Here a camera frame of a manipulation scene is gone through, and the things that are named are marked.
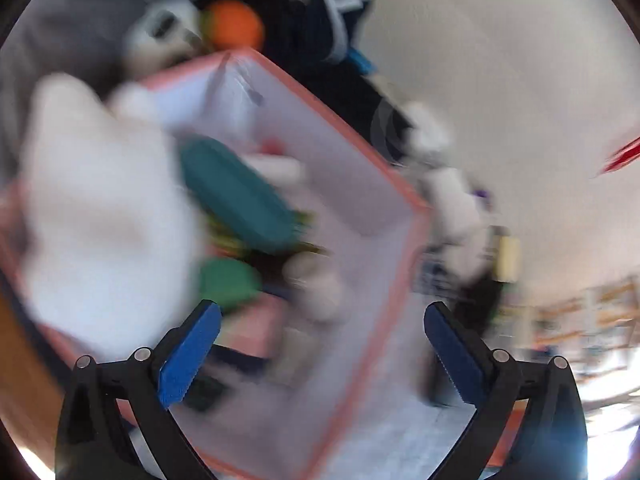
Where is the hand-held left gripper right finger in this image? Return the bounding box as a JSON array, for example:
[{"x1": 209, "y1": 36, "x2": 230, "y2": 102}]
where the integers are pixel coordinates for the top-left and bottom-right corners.
[{"x1": 424, "y1": 301, "x2": 589, "y2": 480}]

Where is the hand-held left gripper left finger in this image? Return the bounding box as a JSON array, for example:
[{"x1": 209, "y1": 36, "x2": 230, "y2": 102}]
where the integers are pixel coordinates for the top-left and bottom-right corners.
[{"x1": 55, "y1": 300, "x2": 222, "y2": 480}]

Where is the green tape measure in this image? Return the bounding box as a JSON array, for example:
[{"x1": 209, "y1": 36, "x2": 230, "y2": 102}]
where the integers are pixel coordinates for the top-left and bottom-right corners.
[{"x1": 199, "y1": 257, "x2": 262, "y2": 311}]

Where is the teal case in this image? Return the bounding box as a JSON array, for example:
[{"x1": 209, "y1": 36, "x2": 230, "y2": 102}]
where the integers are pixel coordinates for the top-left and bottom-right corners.
[{"x1": 179, "y1": 137, "x2": 303, "y2": 254}]

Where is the white plush toy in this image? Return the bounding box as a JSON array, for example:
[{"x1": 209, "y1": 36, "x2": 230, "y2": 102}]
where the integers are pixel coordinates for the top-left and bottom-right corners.
[{"x1": 20, "y1": 72, "x2": 207, "y2": 356}]

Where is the pink cardboard box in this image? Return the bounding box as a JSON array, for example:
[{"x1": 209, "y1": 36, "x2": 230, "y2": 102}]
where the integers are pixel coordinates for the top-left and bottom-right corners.
[{"x1": 0, "y1": 47, "x2": 526, "y2": 480}]

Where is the white cylinder container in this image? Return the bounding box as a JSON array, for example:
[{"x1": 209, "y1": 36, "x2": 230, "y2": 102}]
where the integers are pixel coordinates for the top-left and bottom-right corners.
[{"x1": 281, "y1": 254, "x2": 347, "y2": 322}]

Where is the small blue object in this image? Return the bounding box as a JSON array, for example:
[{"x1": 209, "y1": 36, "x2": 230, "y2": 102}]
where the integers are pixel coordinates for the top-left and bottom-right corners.
[{"x1": 346, "y1": 47, "x2": 377, "y2": 77}]

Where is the white and black gadget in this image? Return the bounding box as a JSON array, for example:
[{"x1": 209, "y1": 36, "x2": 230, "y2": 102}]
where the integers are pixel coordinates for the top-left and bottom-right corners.
[{"x1": 122, "y1": 0, "x2": 202, "y2": 77}]

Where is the orange ball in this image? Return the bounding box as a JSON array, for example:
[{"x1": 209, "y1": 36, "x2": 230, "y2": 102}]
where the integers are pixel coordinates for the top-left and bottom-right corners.
[{"x1": 201, "y1": 0, "x2": 266, "y2": 54}]

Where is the dark blue clothing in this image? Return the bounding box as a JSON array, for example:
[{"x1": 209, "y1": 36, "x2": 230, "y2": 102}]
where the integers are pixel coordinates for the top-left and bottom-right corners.
[{"x1": 267, "y1": 0, "x2": 351, "y2": 68}]

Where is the red wall ornament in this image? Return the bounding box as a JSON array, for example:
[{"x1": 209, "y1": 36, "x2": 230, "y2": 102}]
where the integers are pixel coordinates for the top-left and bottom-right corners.
[{"x1": 597, "y1": 137, "x2": 640, "y2": 177}]

